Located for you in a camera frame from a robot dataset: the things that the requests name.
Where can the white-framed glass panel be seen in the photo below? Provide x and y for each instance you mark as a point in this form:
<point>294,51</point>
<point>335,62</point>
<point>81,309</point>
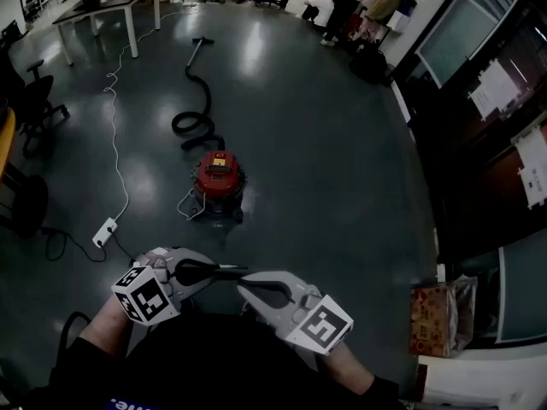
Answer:
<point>459,36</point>

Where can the person's right forearm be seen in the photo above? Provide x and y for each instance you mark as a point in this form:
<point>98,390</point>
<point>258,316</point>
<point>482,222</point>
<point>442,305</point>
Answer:
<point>346,367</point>

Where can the red vacuum cleaner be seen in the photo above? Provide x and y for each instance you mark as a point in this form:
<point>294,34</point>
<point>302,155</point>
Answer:
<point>218,177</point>

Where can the round wooden table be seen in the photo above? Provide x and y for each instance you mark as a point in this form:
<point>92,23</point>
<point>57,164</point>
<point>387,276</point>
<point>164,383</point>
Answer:
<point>23,205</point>

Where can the rack of hanging clothes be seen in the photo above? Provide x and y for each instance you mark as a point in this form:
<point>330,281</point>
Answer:
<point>386,0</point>

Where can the white power strip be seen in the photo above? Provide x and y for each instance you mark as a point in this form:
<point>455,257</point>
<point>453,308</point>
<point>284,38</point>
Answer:
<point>104,231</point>

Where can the white paper sheet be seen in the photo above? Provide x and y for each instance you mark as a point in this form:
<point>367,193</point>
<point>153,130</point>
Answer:
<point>495,88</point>
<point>534,165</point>

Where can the black backpack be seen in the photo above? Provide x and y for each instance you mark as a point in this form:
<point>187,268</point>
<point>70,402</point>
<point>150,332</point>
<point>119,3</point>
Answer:
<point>369,64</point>

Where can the person's left forearm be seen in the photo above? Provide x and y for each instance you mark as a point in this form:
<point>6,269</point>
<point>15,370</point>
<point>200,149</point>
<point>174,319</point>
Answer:
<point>107,327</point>

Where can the person's black clothing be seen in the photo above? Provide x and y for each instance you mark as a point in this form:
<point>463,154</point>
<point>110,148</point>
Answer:
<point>222,365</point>

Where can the clear plastic bag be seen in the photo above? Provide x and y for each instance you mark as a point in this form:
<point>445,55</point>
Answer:
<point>466,310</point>

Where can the metal vacuum wand with nozzle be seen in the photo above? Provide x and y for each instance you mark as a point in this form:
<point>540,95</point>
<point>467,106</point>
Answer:
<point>195,51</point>

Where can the black office chair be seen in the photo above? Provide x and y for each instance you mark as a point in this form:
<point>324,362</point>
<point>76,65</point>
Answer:
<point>36,96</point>

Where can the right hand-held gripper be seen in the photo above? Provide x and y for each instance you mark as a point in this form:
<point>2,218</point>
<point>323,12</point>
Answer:
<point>320,325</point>

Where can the dark-topped table with white legs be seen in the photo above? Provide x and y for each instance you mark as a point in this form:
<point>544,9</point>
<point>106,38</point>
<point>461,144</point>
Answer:
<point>115,0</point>

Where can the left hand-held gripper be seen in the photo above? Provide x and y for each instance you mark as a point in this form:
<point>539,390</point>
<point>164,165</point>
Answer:
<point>143,295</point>

